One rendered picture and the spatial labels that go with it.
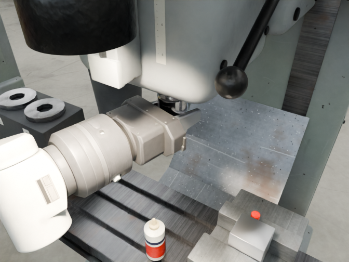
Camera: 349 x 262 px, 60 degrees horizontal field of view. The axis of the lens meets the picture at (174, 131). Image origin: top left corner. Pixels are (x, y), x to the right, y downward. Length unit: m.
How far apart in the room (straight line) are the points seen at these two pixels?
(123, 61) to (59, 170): 0.14
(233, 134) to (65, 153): 0.57
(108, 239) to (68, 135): 0.38
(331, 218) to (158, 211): 1.50
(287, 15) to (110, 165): 0.30
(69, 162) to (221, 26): 0.22
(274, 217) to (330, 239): 1.34
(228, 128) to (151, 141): 0.48
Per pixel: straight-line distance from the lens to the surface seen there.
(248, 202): 0.68
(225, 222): 0.61
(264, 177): 0.84
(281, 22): 0.46
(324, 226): 2.04
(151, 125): 0.40
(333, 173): 2.40
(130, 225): 0.72
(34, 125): 0.74
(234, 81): 0.27
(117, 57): 0.31
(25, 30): 0.21
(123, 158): 0.38
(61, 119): 0.74
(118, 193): 0.78
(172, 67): 0.31
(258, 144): 0.84
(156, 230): 0.60
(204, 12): 0.28
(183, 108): 0.44
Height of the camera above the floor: 1.49
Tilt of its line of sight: 36 degrees down
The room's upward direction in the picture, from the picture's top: straight up
